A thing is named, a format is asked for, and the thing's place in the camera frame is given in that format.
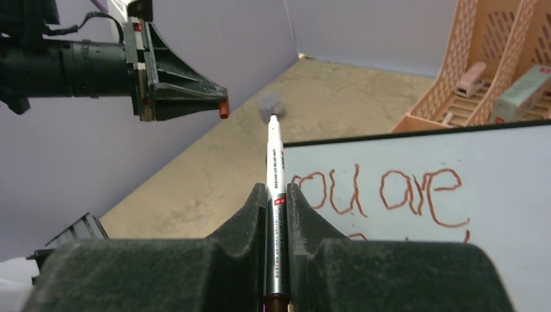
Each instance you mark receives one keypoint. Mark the grey green box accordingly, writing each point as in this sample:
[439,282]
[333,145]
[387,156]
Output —
[522,95]

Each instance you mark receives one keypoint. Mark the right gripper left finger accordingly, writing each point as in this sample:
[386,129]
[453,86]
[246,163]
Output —
[221,272]

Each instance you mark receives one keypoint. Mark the small white stick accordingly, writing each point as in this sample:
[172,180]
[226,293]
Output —
[447,118]

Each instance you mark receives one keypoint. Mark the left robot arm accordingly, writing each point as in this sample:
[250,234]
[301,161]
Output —
[37,62]

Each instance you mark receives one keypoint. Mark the black aluminium base frame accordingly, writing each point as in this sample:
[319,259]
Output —
[86,227]

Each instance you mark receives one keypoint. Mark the black framed whiteboard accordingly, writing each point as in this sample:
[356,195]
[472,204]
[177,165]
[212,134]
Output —
[485,185]

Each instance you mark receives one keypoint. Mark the white red marker pen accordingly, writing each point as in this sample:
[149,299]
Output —
[276,290]

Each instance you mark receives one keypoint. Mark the peach plastic desk organizer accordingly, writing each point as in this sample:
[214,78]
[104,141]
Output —
[491,45]

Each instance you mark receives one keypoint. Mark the pink stapler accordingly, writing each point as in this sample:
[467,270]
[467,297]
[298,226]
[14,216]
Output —
[471,81]

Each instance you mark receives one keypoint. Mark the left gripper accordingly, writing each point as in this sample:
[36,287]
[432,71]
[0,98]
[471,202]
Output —
[177,89]

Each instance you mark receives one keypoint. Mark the red marker cap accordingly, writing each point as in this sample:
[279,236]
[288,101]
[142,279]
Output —
[223,109]

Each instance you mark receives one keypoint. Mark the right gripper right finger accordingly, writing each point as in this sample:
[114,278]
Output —
[331,272]

